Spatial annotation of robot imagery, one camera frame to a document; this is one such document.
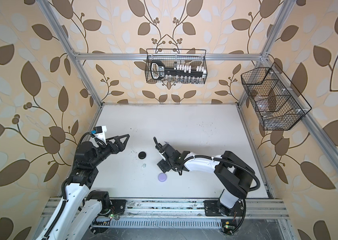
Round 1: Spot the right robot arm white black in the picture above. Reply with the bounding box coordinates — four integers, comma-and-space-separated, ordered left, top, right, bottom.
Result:
154, 138, 261, 217

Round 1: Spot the purple round earbud case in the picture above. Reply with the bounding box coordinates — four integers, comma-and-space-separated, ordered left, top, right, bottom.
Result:
158, 173, 167, 182

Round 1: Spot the black round earbud case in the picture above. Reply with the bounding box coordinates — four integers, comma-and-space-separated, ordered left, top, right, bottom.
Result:
138, 152, 147, 160

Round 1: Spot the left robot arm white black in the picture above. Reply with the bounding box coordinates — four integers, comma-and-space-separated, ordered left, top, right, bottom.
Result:
38, 133, 130, 240

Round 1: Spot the black wire basket wall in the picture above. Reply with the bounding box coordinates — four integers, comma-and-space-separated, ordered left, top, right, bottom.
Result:
241, 63, 312, 131
145, 48, 208, 85

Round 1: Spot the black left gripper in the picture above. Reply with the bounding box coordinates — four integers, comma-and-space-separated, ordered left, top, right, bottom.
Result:
88, 134, 128, 169

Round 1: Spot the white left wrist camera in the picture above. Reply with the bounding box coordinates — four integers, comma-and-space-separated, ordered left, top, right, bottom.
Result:
91, 126, 107, 143

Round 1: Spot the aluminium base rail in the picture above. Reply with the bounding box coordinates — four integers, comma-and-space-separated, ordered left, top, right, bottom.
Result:
41, 197, 290, 229

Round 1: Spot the black wire basket right wall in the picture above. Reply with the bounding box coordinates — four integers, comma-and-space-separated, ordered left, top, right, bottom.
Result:
241, 63, 312, 131

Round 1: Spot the black wire basket back wall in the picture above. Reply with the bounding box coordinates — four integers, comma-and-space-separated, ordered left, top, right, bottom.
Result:
145, 48, 208, 85

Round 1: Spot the black socket holder tool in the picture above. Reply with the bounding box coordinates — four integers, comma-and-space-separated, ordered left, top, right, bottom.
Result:
148, 60, 208, 81

